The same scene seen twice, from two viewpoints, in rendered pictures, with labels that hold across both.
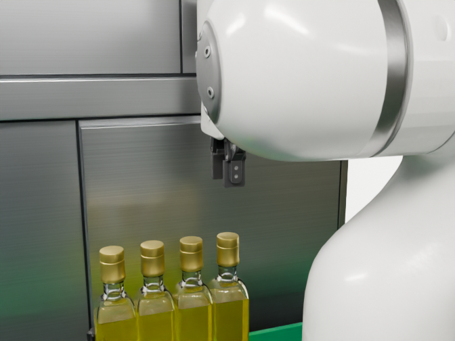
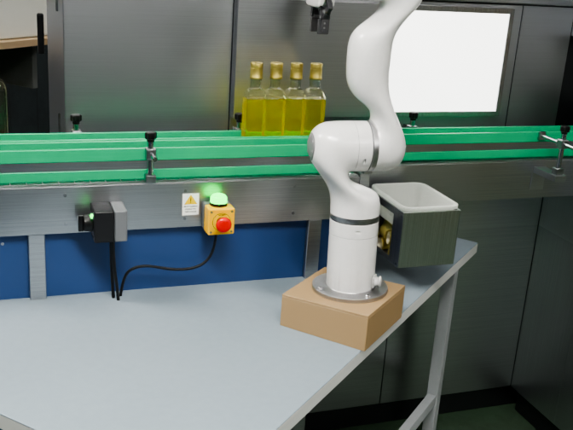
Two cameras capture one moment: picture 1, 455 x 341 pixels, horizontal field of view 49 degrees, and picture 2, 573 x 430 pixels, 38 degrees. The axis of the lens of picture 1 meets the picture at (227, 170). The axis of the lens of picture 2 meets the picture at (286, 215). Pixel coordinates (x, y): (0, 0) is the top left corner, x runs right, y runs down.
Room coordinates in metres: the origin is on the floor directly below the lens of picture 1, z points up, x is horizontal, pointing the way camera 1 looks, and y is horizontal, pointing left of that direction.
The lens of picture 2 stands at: (-1.60, 0.09, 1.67)
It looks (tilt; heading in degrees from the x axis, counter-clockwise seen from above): 19 degrees down; 359
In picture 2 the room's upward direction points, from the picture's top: 4 degrees clockwise
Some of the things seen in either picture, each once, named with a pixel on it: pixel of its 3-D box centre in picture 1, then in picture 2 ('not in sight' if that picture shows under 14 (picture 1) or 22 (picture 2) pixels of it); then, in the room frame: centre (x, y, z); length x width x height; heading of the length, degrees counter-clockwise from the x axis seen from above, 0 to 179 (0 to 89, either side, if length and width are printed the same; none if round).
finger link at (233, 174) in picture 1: (236, 166); (325, 21); (0.68, -0.01, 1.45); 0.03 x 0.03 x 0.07; 19
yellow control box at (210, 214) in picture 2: not in sight; (217, 218); (0.43, 0.23, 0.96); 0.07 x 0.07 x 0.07; 20
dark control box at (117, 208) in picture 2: not in sight; (108, 223); (0.34, 0.50, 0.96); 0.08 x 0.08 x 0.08; 20
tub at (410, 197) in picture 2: not in sight; (412, 209); (0.59, -0.29, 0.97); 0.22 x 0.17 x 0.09; 20
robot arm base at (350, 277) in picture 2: not in sight; (351, 253); (0.32, -0.11, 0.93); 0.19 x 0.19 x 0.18
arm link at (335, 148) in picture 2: not in sight; (344, 170); (0.31, -0.07, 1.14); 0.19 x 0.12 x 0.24; 103
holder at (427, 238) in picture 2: not in sight; (405, 222); (0.61, -0.28, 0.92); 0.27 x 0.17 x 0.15; 20
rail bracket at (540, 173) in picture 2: not in sight; (554, 159); (0.86, -0.75, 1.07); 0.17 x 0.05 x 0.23; 20
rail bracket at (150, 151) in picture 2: not in sight; (152, 160); (0.39, 0.40, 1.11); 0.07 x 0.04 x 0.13; 20
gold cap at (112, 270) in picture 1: (112, 264); (256, 70); (0.66, 0.16, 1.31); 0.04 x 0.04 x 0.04
